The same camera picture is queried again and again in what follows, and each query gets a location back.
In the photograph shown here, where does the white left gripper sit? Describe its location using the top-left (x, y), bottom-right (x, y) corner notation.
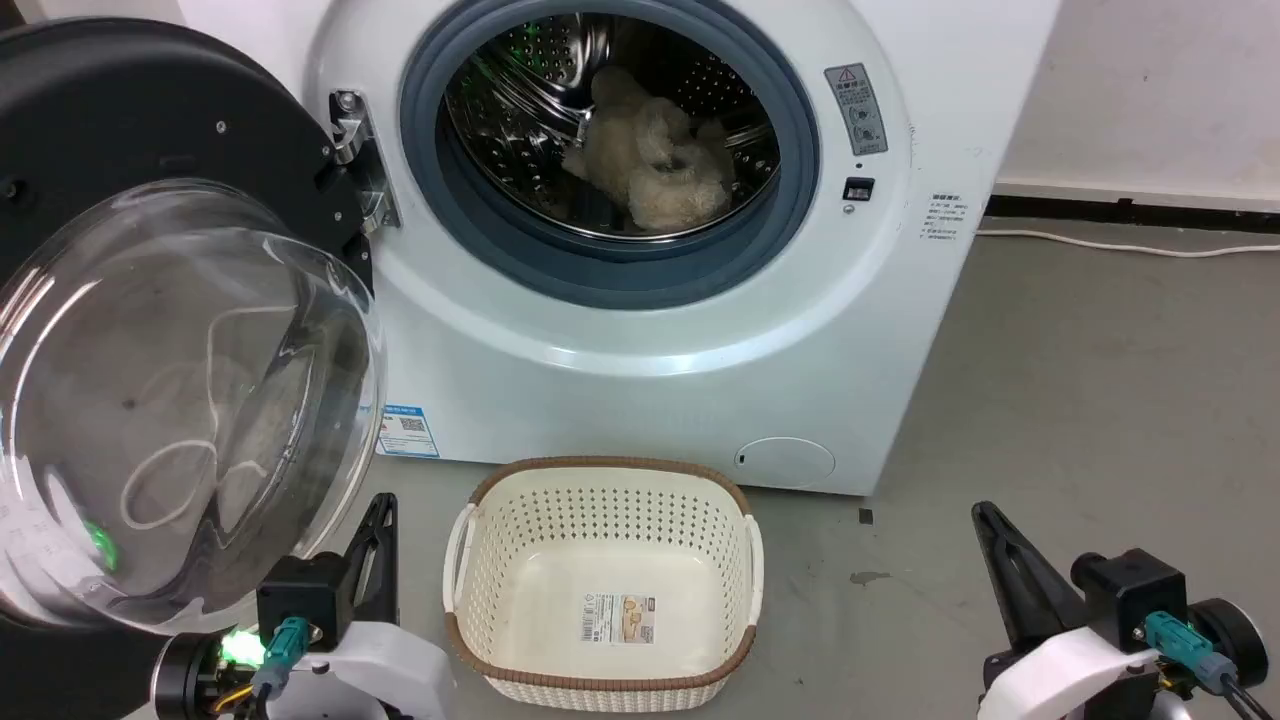
top-left (268, 492), bottom-right (461, 720)

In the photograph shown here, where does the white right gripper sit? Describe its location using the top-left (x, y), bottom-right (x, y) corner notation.
top-left (971, 500), bottom-right (1169, 720)

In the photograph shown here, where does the white front-load washing machine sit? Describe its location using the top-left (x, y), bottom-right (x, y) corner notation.
top-left (180, 0), bottom-right (1063, 498)

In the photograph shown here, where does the chrome door hinge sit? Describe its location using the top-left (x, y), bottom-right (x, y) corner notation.
top-left (328, 88), bottom-right (403, 236)

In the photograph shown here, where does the black washer door glass bowl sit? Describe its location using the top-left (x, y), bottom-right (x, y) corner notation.
top-left (0, 18), bottom-right (389, 720)

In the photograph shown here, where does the blue white QR label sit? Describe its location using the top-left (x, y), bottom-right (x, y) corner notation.
top-left (376, 404), bottom-right (441, 460)

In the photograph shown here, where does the cream perforated laundry basket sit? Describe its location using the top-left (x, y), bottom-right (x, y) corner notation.
top-left (443, 457), bottom-right (766, 714)

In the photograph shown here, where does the paper basket label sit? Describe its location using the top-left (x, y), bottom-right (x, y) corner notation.
top-left (580, 590), bottom-right (657, 646)

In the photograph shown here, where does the round white filter cover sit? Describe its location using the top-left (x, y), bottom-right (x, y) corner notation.
top-left (735, 436), bottom-right (837, 491)

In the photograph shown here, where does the small printed text sticker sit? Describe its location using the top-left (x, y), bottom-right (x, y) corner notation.
top-left (925, 192), bottom-right (967, 242)

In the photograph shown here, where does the black skirting strip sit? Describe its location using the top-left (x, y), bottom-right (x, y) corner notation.
top-left (985, 195), bottom-right (1280, 236)

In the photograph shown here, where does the steel perforated washer drum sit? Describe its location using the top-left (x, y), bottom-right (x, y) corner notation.
top-left (445, 12), bottom-right (781, 241)

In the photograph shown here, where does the cream fluffy towel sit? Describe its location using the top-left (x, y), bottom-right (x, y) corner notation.
top-left (562, 66), bottom-right (736, 231)

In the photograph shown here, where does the grey warning sticker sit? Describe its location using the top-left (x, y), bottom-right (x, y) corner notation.
top-left (824, 63), bottom-right (889, 157)

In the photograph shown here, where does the teal plug left camera cable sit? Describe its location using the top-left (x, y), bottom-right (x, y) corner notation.
top-left (248, 616), bottom-right (313, 701)

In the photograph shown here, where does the teal plug camera cable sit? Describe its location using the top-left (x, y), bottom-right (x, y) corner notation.
top-left (1143, 611), bottom-right (1280, 720)
top-left (248, 616), bottom-right (313, 701)

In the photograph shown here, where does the teal plug right camera cable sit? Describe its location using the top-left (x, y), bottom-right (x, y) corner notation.
top-left (1143, 611), bottom-right (1280, 720)

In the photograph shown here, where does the white floor cable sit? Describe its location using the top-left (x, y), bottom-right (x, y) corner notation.
top-left (975, 228), bottom-right (1280, 259)

